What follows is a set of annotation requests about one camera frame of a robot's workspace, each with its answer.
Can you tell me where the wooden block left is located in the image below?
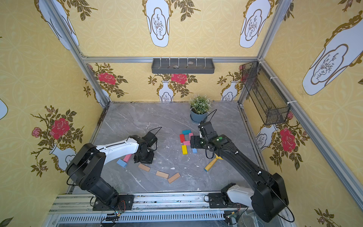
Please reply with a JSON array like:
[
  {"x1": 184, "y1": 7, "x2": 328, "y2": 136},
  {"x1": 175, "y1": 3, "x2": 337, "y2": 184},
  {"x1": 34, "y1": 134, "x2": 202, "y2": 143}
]
[{"x1": 138, "y1": 164, "x2": 151, "y2": 172}]

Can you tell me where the circuit board with wires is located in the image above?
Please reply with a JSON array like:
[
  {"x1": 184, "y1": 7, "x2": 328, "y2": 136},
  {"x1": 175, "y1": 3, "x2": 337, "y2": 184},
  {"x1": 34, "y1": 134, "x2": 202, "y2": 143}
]
[{"x1": 100, "y1": 212, "x2": 122, "y2": 227}]

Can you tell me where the aluminium rail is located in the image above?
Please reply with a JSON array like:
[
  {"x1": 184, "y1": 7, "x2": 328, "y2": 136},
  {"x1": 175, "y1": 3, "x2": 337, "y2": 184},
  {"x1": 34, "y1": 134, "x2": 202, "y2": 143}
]
[{"x1": 43, "y1": 191, "x2": 294, "y2": 227}]

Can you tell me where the black wire mesh basket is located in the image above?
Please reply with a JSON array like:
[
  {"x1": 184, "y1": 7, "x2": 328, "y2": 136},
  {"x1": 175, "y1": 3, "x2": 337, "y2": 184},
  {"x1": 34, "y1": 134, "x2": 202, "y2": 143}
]
[{"x1": 241, "y1": 61, "x2": 290, "y2": 125}]

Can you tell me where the light blue block left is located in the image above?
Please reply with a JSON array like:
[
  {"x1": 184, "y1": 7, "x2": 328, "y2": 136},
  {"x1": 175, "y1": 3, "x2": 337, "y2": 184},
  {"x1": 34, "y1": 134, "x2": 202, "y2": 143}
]
[{"x1": 117, "y1": 159, "x2": 127, "y2": 168}]

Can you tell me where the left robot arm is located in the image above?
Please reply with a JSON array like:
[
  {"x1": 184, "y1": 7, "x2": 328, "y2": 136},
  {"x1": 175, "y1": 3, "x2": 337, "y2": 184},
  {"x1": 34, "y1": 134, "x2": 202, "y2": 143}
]
[{"x1": 65, "y1": 131, "x2": 157, "y2": 210}]

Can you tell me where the wooden block middle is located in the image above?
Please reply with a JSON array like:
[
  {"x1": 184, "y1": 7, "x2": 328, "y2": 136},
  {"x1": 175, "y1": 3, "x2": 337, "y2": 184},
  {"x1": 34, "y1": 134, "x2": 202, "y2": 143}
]
[{"x1": 156, "y1": 171, "x2": 169, "y2": 179}]

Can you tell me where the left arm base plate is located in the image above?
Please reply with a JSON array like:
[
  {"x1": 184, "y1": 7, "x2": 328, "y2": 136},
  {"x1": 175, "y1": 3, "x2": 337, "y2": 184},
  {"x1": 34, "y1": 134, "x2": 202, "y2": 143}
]
[{"x1": 92, "y1": 194, "x2": 134, "y2": 211}]

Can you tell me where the wooden block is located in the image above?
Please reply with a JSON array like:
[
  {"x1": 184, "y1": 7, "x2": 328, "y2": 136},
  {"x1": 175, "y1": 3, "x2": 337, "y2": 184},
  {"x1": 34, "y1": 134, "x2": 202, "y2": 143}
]
[
  {"x1": 156, "y1": 171, "x2": 169, "y2": 179},
  {"x1": 168, "y1": 173, "x2": 181, "y2": 183},
  {"x1": 138, "y1": 164, "x2": 151, "y2": 172}
]

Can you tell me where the wooden block right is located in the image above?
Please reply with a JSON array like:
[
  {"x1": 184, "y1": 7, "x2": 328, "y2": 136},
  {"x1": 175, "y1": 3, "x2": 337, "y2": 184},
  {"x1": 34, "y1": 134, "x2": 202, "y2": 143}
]
[{"x1": 168, "y1": 173, "x2": 181, "y2": 183}]

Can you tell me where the grey wall shelf tray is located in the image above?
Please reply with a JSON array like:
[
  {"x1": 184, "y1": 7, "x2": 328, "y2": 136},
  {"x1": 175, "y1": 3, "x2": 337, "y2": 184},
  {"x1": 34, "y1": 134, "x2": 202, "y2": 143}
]
[{"x1": 151, "y1": 57, "x2": 215, "y2": 74}]

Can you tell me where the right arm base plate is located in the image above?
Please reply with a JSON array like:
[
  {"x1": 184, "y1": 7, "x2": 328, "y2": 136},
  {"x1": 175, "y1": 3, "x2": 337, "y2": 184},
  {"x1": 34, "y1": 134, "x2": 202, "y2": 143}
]
[{"x1": 208, "y1": 193, "x2": 227, "y2": 209}]

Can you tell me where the red block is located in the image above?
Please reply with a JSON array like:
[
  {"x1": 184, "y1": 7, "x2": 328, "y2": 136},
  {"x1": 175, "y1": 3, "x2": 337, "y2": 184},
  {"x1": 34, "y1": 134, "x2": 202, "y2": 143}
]
[{"x1": 179, "y1": 134, "x2": 185, "y2": 143}]

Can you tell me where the potted green plant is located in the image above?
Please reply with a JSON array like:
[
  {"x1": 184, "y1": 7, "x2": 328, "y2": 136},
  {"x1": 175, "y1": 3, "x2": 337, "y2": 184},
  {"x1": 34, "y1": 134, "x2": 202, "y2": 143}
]
[{"x1": 190, "y1": 96, "x2": 211, "y2": 123}]

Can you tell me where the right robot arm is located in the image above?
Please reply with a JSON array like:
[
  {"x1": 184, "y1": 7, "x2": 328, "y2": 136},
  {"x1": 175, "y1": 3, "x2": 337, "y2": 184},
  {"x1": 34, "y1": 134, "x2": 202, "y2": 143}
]
[{"x1": 191, "y1": 121, "x2": 289, "y2": 222}]

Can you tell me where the yellow block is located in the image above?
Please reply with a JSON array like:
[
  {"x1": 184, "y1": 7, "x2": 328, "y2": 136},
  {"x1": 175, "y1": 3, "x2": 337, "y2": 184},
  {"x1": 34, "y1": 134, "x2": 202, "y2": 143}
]
[{"x1": 181, "y1": 145, "x2": 188, "y2": 155}]

